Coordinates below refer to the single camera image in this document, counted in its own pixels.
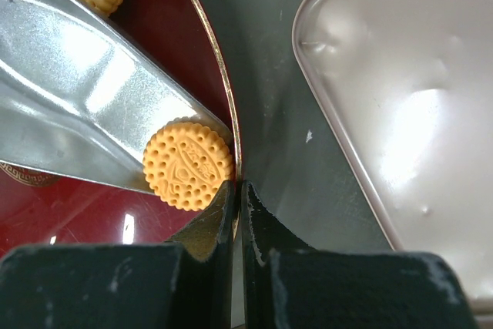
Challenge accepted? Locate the beige tin lid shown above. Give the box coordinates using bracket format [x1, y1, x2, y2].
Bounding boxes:
[292, 0, 492, 311]

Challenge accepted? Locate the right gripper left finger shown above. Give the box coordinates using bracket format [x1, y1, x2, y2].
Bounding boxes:
[167, 180, 236, 328]

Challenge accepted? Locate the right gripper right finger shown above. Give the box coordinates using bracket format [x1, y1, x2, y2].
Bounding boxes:
[241, 180, 320, 328]

